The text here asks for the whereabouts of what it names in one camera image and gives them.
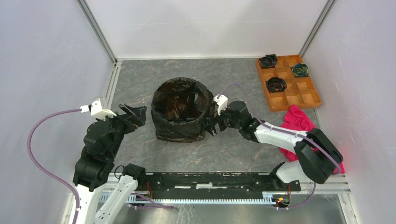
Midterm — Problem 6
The aluminium corner post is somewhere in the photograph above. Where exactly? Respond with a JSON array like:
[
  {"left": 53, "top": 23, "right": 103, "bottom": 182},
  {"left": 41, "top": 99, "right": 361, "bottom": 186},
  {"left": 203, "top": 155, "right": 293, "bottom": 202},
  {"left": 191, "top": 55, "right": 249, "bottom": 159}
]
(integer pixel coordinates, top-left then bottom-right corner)
[
  {"left": 299, "top": 0, "right": 337, "bottom": 57},
  {"left": 77, "top": 0, "right": 118, "bottom": 64}
]

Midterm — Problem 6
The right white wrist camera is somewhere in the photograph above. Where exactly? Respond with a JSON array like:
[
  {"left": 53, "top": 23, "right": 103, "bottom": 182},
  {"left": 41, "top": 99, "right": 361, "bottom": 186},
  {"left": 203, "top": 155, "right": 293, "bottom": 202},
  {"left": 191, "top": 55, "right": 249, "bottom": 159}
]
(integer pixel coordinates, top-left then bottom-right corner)
[{"left": 213, "top": 94, "right": 228, "bottom": 115}]

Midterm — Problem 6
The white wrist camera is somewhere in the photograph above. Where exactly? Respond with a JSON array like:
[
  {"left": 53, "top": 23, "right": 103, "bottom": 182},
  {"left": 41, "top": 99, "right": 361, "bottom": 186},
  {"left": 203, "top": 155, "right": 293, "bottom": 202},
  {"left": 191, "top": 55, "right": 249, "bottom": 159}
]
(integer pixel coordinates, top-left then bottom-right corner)
[
  {"left": 213, "top": 94, "right": 228, "bottom": 115},
  {"left": 80, "top": 97, "right": 117, "bottom": 120}
]

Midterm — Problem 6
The black bag roll top-left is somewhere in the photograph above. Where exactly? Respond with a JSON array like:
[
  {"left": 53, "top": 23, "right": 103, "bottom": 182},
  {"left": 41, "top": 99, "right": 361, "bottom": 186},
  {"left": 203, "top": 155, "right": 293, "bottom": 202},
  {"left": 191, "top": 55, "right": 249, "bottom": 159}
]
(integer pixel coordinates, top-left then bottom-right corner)
[{"left": 258, "top": 54, "right": 278, "bottom": 69}]

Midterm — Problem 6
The pink red cloth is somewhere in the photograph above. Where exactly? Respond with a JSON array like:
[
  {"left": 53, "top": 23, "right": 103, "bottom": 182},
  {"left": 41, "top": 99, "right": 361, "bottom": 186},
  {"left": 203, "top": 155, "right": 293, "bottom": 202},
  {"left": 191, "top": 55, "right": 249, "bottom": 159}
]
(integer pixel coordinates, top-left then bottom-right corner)
[{"left": 280, "top": 105, "right": 345, "bottom": 174}]

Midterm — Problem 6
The right aluminium corner post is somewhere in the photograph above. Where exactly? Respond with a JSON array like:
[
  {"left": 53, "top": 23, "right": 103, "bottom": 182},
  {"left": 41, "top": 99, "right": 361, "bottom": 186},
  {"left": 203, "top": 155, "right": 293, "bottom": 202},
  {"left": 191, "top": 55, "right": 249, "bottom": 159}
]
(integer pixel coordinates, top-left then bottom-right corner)
[{"left": 299, "top": 0, "right": 337, "bottom": 57}]

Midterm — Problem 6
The left aluminium corner post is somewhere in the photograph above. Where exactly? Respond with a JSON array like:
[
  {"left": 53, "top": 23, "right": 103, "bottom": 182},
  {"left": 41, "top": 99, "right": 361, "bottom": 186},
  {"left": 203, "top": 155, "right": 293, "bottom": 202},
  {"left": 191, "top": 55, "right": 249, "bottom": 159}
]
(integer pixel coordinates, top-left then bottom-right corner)
[{"left": 77, "top": 0, "right": 118, "bottom": 64}]

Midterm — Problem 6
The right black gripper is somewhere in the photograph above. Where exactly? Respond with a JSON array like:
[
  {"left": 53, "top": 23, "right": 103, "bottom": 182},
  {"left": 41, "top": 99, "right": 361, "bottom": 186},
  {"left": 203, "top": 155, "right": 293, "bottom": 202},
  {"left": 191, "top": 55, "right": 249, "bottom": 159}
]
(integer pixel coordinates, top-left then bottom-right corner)
[{"left": 203, "top": 104, "right": 241, "bottom": 137}]

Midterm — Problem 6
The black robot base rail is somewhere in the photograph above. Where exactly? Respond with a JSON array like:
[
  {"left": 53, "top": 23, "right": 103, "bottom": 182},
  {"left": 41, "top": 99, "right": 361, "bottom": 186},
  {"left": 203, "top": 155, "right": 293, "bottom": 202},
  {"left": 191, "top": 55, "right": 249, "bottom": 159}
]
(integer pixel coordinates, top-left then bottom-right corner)
[{"left": 117, "top": 164, "right": 302, "bottom": 202}]

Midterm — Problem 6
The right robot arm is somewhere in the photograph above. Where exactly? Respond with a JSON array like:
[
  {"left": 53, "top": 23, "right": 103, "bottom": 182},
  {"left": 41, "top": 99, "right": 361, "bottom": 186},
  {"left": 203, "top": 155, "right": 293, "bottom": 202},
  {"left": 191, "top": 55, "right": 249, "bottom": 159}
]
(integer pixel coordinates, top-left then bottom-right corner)
[{"left": 206, "top": 95, "right": 343, "bottom": 190}]

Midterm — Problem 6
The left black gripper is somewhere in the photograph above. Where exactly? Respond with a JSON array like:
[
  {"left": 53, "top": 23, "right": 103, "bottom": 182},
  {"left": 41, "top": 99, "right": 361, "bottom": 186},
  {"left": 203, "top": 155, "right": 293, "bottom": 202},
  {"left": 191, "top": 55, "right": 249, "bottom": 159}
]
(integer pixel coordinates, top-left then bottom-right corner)
[{"left": 98, "top": 101, "right": 147, "bottom": 157}]

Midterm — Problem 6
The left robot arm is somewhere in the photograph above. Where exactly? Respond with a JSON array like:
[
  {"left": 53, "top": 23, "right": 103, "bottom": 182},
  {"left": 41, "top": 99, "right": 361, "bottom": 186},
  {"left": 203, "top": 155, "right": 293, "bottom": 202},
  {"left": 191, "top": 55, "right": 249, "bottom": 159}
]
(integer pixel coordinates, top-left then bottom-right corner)
[{"left": 72, "top": 100, "right": 147, "bottom": 224}]

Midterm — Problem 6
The black bag roll middle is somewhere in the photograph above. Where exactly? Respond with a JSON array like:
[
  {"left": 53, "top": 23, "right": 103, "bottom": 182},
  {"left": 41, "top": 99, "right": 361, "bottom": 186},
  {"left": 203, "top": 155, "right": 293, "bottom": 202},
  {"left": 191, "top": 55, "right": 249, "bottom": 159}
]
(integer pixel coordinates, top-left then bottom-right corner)
[{"left": 266, "top": 77, "right": 287, "bottom": 93}]

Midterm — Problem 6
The dark bag roll blue-green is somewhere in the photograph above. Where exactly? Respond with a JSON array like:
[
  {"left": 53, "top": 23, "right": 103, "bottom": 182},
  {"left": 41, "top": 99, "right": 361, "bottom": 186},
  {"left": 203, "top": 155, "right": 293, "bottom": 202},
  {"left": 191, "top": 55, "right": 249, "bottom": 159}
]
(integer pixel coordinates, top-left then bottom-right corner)
[{"left": 291, "top": 63, "right": 309, "bottom": 78}]

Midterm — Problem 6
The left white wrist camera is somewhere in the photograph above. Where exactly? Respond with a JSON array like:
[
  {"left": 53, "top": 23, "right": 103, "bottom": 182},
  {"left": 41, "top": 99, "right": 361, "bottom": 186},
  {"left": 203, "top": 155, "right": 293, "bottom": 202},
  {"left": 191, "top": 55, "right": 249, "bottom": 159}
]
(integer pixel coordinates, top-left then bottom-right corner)
[{"left": 80, "top": 97, "right": 117, "bottom": 120}]

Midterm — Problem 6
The black plastic trash bag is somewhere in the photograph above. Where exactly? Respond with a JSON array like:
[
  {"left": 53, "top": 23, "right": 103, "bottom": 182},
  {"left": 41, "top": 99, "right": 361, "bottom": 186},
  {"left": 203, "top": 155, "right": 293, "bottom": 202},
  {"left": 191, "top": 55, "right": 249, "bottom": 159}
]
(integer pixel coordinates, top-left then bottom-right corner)
[{"left": 151, "top": 77, "right": 214, "bottom": 143}]

